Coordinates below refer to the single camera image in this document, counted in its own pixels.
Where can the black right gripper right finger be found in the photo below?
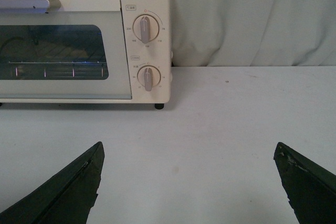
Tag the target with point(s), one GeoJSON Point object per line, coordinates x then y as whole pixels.
{"type": "Point", "coordinates": [310, 188]}

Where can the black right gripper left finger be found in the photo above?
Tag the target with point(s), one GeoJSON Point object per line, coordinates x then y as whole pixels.
{"type": "Point", "coordinates": [67, 197]}

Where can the glass oven door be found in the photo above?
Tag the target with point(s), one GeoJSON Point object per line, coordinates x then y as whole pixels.
{"type": "Point", "coordinates": [65, 31]}

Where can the cream toaster oven body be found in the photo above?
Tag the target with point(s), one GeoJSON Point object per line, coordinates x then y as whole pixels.
{"type": "Point", "coordinates": [157, 53]}

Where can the lower timer knob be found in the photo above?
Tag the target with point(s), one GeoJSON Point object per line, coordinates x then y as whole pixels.
{"type": "Point", "coordinates": [149, 77]}

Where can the upper temperature knob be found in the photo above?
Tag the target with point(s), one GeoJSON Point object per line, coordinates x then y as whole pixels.
{"type": "Point", "coordinates": [146, 28]}

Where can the white backdrop curtain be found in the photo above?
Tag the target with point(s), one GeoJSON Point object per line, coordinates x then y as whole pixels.
{"type": "Point", "coordinates": [253, 32]}

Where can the wire oven rack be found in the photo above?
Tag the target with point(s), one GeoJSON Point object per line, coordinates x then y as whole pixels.
{"type": "Point", "coordinates": [54, 71]}

